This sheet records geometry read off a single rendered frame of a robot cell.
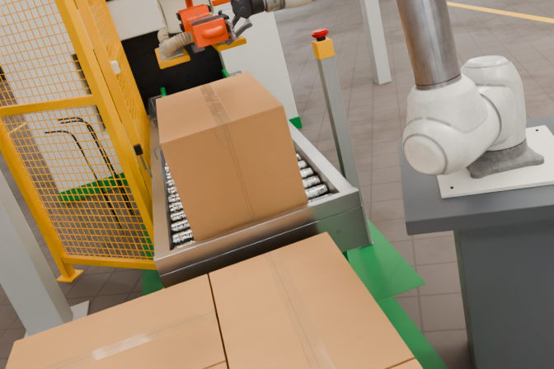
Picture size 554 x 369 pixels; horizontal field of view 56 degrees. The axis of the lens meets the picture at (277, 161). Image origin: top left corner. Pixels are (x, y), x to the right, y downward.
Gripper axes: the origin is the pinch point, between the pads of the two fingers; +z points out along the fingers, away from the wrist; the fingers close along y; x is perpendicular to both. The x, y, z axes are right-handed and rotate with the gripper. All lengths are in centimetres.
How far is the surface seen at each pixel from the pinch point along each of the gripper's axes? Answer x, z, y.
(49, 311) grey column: 58, 97, 111
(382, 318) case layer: -64, -17, 72
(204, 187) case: -5, 14, 50
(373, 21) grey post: 268, -166, 71
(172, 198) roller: 47, 28, 73
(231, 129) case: -4.7, 0.0, 34.5
